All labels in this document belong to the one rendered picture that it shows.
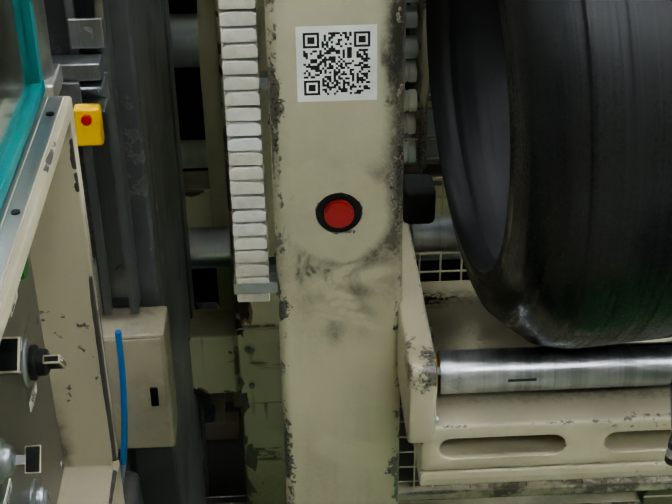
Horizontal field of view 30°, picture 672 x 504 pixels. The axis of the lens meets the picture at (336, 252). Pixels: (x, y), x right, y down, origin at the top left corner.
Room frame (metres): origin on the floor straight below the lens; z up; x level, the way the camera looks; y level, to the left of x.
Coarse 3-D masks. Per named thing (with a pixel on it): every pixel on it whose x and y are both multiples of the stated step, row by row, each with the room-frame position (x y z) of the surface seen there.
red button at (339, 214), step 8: (336, 200) 1.09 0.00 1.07; (344, 200) 1.09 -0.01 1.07; (328, 208) 1.08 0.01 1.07; (336, 208) 1.08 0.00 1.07; (344, 208) 1.08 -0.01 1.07; (352, 208) 1.09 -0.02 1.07; (328, 216) 1.08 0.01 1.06; (336, 216) 1.08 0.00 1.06; (344, 216) 1.08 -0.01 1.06; (352, 216) 1.09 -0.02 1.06; (336, 224) 1.08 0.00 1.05; (344, 224) 1.08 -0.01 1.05
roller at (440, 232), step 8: (440, 216) 1.32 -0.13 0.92; (448, 216) 1.32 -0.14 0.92; (416, 224) 1.31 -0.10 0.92; (424, 224) 1.31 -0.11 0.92; (432, 224) 1.31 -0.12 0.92; (440, 224) 1.31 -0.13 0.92; (448, 224) 1.31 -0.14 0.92; (416, 232) 1.30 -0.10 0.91; (424, 232) 1.30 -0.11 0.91; (432, 232) 1.30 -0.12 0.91; (440, 232) 1.30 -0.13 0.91; (448, 232) 1.30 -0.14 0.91; (416, 240) 1.29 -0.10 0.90; (424, 240) 1.29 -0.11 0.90; (432, 240) 1.30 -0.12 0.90; (440, 240) 1.30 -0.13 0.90; (448, 240) 1.30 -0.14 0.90; (456, 240) 1.30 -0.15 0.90; (416, 248) 1.30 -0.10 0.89; (424, 248) 1.30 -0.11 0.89; (432, 248) 1.30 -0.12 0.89; (440, 248) 1.30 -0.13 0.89; (448, 248) 1.30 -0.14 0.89; (456, 248) 1.30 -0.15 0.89
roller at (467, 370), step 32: (448, 352) 1.04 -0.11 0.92; (480, 352) 1.04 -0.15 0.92; (512, 352) 1.04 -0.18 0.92; (544, 352) 1.04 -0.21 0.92; (576, 352) 1.04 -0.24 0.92; (608, 352) 1.04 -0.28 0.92; (640, 352) 1.04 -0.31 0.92; (448, 384) 1.01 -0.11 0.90; (480, 384) 1.02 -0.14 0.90; (512, 384) 1.02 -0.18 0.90; (544, 384) 1.02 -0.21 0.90; (576, 384) 1.02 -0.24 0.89; (608, 384) 1.02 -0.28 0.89; (640, 384) 1.02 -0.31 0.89
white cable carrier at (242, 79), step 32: (224, 0) 1.09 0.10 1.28; (256, 0) 1.14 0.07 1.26; (224, 32) 1.09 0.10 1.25; (256, 32) 1.10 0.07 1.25; (224, 64) 1.09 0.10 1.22; (256, 64) 1.10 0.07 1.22; (224, 96) 1.10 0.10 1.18; (256, 96) 1.10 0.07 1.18; (256, 128) 1.10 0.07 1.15; (256, 160) 1.10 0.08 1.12; (256, 192) 1.09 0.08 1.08; (256, 224) 1.10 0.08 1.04; (256, 256) 1.09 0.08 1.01
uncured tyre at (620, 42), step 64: (448, 0) 1.36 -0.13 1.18; (512, 0) 1.00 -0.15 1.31; (576, 0) 0.96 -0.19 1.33; (640, 0) 0.95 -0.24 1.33; (448, 64) 1.35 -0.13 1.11; (512, 64) 0.99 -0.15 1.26; (576, 64) 0.93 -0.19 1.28; (640, 64) 0.93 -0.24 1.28; (448, 128) 1.32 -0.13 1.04; (512, 128) 0.98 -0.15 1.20; (576, 128) 0.92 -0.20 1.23; (640, 128) 0.91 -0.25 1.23; (448, 192) 1.25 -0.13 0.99; (512, 192) 0.97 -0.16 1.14; (576, 192) 0.91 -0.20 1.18; (640, 192) 0.90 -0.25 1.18; (512, 256) 0.98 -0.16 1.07; (576, 256) 0.91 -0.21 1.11; (640, 256) 0.91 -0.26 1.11; (512, 320) 1.01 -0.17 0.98; (576, 320) 0.94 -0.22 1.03; (640, 320) 0.95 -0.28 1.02
